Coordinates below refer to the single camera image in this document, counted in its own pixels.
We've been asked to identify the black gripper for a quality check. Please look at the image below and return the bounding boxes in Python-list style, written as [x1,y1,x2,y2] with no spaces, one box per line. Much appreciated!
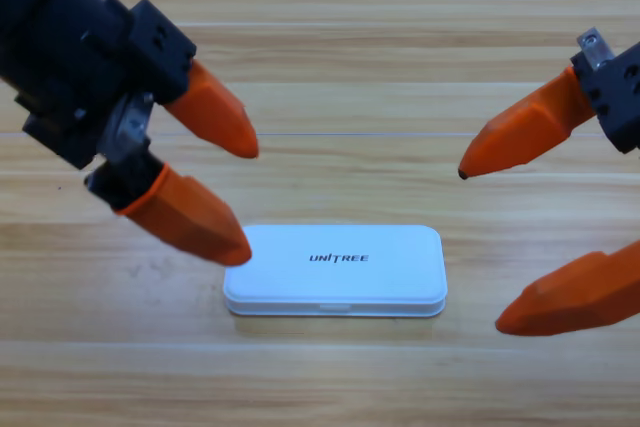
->
[457,26,640,180]
[0,0,154,172]

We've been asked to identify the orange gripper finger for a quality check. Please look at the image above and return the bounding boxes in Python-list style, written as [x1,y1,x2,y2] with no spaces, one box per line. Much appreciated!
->
[83,148,253,267]
[124,0,260,160]
[494,240,640,337]

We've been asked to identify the white Unitree pencil case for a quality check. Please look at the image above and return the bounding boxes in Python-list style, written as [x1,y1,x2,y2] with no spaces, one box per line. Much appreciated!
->
[222,224,448,319]

